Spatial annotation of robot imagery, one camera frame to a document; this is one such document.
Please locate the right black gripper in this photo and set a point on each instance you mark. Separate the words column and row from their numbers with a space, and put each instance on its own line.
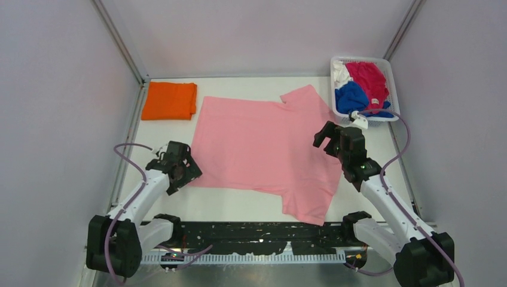
column 330, row 130

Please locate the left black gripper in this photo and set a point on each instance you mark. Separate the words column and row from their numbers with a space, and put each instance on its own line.
column 191, row 173

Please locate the pink t shirt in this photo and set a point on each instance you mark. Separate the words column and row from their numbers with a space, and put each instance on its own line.
column 268, row 147

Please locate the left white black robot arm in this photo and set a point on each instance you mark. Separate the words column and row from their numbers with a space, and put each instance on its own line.
column 117, row 241

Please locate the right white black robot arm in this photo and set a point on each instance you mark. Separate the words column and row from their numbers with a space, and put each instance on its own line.
column 419, row 256

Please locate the blue t shirt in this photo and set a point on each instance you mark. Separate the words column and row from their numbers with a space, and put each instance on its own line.
column 351, row 97

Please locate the white t shirt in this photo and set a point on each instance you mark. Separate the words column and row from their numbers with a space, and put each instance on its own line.
column 340, row 74

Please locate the folded orange t shirt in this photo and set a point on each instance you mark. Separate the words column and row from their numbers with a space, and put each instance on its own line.
column 170, row 101

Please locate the magenta t shirt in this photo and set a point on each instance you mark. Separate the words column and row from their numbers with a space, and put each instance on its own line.
column 368, row 76

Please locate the white plastic basket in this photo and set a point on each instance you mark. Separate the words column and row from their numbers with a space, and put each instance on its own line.
column 385, row 68

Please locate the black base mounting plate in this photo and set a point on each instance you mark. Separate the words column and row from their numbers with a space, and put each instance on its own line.
column 261, row 238

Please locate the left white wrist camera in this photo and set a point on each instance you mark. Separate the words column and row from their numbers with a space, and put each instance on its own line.
column 157, row 151

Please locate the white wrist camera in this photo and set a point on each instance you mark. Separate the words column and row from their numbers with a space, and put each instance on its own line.
column 358, row 120
column 157, row 151

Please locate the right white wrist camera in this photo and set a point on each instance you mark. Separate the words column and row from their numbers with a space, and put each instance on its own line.
column 358, row 120

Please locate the white slotted cable duct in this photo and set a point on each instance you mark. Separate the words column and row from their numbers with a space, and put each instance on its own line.
column 161, row 258

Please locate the aluminium frame rail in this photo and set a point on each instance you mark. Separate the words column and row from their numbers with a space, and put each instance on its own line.
column 117, row 28

